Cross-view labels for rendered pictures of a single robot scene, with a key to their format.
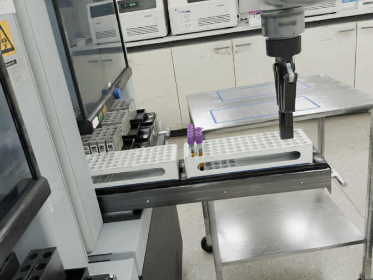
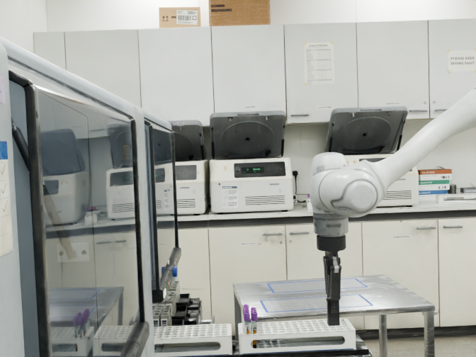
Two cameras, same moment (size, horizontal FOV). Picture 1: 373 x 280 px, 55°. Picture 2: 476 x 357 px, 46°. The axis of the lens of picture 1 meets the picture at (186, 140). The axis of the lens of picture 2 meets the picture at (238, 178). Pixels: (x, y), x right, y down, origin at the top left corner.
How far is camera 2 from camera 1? 67 cm
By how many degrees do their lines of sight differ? 19
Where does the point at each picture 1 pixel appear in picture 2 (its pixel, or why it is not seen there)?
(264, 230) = not seen: outside the picture
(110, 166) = (169, 336)
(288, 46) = (334, 243)
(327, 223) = not seen: outside the picture
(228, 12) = (282, 193)
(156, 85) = (183, 274)
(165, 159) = (222, 334)
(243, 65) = (298, 258)
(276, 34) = (325, 232)
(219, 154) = (272, 333)
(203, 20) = (251, 199)
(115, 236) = not seen: outside the picture
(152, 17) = (190, 190)
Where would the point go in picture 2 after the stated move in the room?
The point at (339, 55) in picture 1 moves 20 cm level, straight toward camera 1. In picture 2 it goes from (418, 257) to (417, 263)
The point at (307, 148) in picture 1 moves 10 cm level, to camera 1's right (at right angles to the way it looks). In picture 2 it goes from (350, 334) to (389, 331)
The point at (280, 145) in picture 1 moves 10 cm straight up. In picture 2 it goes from (326, 329) to (326, 291)
